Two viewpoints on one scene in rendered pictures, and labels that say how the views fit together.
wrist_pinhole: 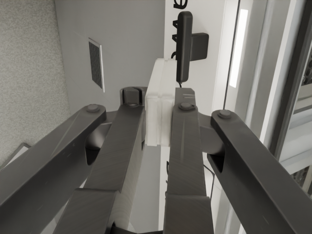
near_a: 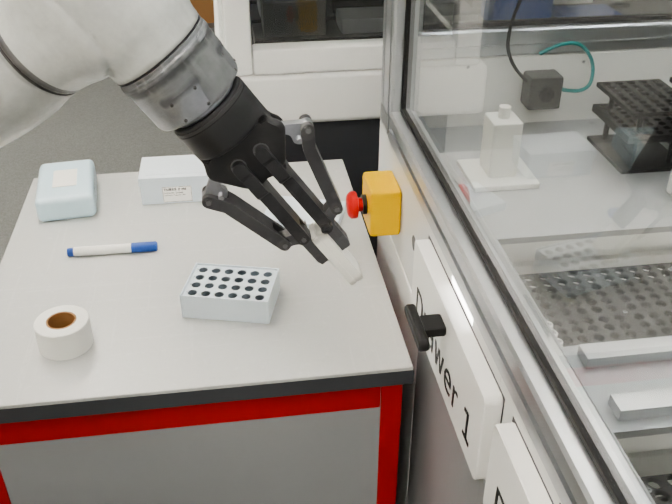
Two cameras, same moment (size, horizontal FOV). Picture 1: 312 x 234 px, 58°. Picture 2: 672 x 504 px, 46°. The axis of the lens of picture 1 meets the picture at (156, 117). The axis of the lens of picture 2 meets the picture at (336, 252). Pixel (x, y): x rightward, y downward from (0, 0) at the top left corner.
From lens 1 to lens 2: 79 cm
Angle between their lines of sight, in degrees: 86
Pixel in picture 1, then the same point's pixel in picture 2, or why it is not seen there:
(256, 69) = (468, 285)
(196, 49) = (428, 322)
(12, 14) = not seen: outside the picture
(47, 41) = not seen: outside the picture
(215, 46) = (444, 310)
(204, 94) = (457, 352)
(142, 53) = (459, 477)
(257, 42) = (458, 272)
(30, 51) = not seen: outside the picture
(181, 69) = (416, 334)
